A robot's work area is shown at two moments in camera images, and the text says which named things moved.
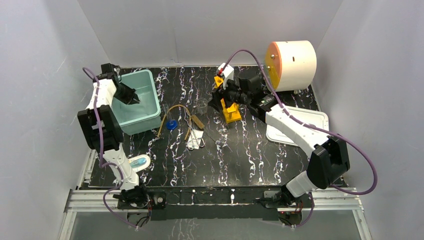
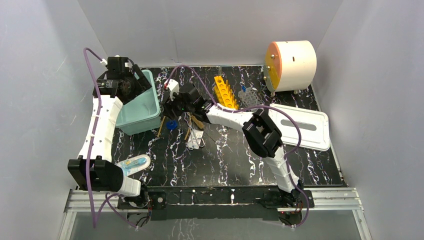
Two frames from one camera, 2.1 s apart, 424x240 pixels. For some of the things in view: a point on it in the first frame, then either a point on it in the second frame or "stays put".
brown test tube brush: [197, 121] stays put
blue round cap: [171, 124] stays put
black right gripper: [219, 94] → [169, 105]
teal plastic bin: [141, 116] stays put
